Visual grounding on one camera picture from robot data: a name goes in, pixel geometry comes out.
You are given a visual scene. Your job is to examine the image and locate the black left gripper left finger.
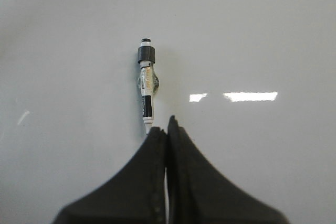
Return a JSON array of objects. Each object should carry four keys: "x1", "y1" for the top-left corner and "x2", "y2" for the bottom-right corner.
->
[{"x1": 53, "y1": 127, "x2": 167, "y2": 223}]

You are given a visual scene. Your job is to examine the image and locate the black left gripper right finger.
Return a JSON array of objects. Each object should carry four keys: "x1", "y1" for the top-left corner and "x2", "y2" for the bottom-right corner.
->
[{"x1": 166, "y1": 116, "x2": 289, "y2": 223}]

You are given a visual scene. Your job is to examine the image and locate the white black whiteboard marker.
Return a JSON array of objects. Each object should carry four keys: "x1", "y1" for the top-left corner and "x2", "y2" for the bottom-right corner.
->
[{"x1": 138, "y1": 38, "x2": 155, "y2": 134}]

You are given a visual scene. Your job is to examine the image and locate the white whiteboard with aluminium frame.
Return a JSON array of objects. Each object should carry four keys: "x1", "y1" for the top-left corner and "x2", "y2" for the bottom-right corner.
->
[{"x1": 1, "y1": 0, "x2": 335, "y2": 223}]

